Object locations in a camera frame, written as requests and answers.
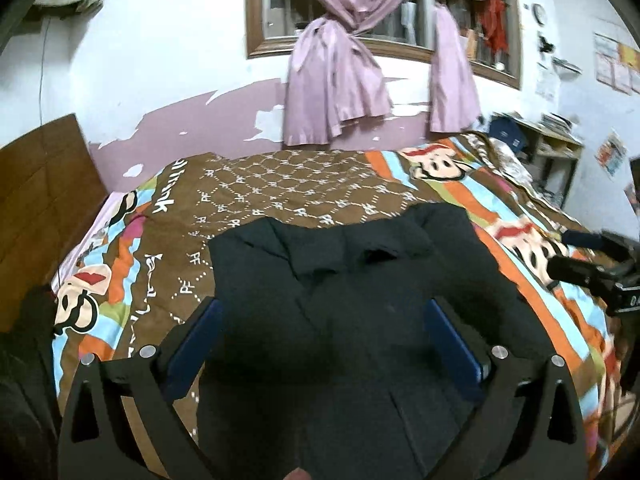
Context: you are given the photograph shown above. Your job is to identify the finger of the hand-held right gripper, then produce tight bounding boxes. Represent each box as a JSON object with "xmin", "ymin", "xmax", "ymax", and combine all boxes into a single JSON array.
[
  {"xmin": 560, "ymin": 229, "xmax": 626, "ymax": 256},
  {"xmin": 546, "ymin": 254, "xmax": 623, "ymax": 306}
]

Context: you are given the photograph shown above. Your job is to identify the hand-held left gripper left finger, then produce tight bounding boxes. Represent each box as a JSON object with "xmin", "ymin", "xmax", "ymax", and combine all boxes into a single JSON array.
[{"xmin": 57, "ymin": 296, "xmax": 225, "ymax": 480}]

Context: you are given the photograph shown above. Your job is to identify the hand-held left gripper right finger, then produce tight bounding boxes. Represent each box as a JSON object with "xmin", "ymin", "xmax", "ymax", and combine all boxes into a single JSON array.
[{"xmin": 425, "ymin": 297, "xmax": 588, "ymax": 480}]

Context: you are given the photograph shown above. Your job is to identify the black jacket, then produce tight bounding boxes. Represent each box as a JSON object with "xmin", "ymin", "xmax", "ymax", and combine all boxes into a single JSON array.
[{"xmin": 196, "ymin": 202, "xmax": 556, "ymax": 480}]

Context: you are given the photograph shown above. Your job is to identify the dark clothes pile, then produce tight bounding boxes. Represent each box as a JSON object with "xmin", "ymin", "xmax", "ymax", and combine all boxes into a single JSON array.
[{"xmin": 0, "ymin": 285, "xmax": 61, "ymax": 480}]

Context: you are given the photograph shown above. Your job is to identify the wooden shelf unit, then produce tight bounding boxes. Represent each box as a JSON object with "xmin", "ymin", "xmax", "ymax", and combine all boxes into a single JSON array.
[{"xmin": 505, "ymin": 115, "xmax": 586, "ymax": 211}]

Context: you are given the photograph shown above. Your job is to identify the floral cloth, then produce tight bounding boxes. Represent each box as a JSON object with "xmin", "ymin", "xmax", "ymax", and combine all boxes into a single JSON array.
[{"xmin": 475, "ymin": 135, "xmax": 538, "ymax": 191}]

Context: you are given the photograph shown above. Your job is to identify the stack of books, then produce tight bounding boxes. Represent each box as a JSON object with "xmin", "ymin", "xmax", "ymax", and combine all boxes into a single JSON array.
[{"xmin": 540, "ymin": 112, "xmax": 581, "ymax": 133}]

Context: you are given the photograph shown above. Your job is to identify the white paper sheet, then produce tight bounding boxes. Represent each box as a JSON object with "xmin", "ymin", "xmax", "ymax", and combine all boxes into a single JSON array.
[{"xmin": 534, "ymin": 67, "xmax": 560, "ymax": 103}]

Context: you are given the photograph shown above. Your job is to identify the narrow pink curtain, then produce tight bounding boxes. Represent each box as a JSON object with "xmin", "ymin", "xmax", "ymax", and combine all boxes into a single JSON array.
[{"xmin": 425, "ymin": 0, "xmax": 511, "ymax": 133}]

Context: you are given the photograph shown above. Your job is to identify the cartoon printed blanket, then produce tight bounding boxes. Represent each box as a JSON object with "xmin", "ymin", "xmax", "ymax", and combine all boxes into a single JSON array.
[{"xmin": 50, "ymin": 132, "xmax": 626, "ymax": 480}]

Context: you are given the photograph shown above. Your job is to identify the wooden headboard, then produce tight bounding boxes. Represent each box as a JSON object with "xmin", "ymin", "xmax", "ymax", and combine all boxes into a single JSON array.
[{"xmin": 0, "ymin": 112, "xmax": 110, "ymax": 333}]

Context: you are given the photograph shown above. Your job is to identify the red hanging cloth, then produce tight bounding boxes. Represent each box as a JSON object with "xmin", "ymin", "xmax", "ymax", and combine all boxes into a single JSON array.
[{"xmin": 477, "ymin": 0, "xmax": 508, "ymax": 56}]

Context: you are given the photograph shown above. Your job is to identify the wide pink curtain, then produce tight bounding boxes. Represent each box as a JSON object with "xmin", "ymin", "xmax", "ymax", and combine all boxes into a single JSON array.
[{"xmin": 282, "ymin": 0, "xmax": 426, "ymax": 146}]

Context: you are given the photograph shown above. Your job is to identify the colourful small wall poster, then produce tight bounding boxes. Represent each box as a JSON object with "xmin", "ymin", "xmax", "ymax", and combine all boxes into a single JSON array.
[{"xmin": 595, "ymin": 130, "xmax": 628, "ymax": 176}]

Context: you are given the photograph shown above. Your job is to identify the pink wall poster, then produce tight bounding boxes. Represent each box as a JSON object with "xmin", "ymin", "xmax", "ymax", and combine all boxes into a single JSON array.
[{"xmin": 592, "ymin": 32, "xmax": 640, "ymax": 95}]

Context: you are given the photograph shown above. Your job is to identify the wooden window frame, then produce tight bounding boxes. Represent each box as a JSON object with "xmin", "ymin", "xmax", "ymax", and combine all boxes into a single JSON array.
[{"xmin": 245, "ymin": 0, "xmax": 523, "ymax": 91}]

